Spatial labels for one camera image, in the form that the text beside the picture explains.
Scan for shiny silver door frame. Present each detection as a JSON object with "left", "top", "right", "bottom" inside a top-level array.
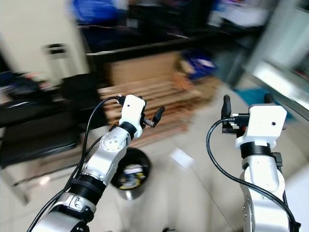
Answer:
[{"left": 246, "top": 58, "right": 309, "bottom": 121}]

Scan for brown cardboard box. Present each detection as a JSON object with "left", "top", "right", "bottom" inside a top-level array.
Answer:
[{"left": 109, "top": 51, "right": 184, "bottom": 87}]

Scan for blue printed bag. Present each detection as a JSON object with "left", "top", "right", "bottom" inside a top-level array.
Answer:
[{"left": 181, "top": 51, "right": 218, "bottom": 80}]

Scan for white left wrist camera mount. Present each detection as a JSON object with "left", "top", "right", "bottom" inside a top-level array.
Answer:
[{"left": 120, "top": 94, "right": 147, "bottom": 132}]

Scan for white stand with black top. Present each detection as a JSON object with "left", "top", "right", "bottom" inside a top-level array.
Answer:
[{"left": 44, "top": 43, "right": 70, "bottom": 83}]

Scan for black desk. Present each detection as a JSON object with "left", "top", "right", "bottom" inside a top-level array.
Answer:
[{"left": 80, "top": 19, "right": 266, "bottom": 85}]

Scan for teal floor mat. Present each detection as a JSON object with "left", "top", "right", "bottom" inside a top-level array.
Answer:
[{"left": 234, "top": 87, "right": 295, "bottom": 121}]

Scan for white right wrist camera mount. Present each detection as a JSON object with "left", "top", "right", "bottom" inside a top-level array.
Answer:
[{"left": 235, "top": 104, "right": 288, "bottom": 148}]

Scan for blue seat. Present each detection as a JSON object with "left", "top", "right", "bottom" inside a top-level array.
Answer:
[{"left": 70, "top": 0, "right": 128, "bottom": 26}]

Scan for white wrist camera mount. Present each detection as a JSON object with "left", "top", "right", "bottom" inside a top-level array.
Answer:
[
  {"left": 235, "top": 104, "right": 288, "bottom": 148},
  {"left": 120, "top": 94, "right": 147, "bottom": 132}
]

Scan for wooden pallet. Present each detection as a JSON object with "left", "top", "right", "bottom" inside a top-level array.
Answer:
[{"left": 98, "top": 77, "right": 223, "bottom": 141}]

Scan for round metal rubbish bin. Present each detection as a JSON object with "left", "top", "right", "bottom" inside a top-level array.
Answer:
[{"left": 110, "top": 147, "right": 152, "bottom": 201}]

